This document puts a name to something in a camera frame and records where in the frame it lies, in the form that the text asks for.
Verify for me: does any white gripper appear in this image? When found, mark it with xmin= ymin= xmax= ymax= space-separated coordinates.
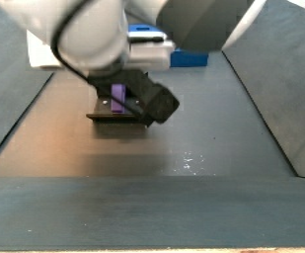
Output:
xmin=26 ymin=29 xmax=175 ymax=72

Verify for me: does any purple double-square block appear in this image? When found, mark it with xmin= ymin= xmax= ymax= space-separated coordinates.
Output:
xmin=111 ymin=84 xmax=126 ymax=114

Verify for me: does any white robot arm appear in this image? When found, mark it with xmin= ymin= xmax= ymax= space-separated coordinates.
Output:
xmin=0 ymin=0 xmax=266 ymax=70

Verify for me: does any blue shape-sorting board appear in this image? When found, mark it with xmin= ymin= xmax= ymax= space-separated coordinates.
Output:
xmin=129 ymin=24 xmax=209 ymax=70

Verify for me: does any black cable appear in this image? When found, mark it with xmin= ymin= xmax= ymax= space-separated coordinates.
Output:
xmin=50 ymin=0 xmax=149 ymax=121

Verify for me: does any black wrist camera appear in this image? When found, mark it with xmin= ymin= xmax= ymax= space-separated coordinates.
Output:
xmin=87 ymin=70 xmax=179 ymax=127

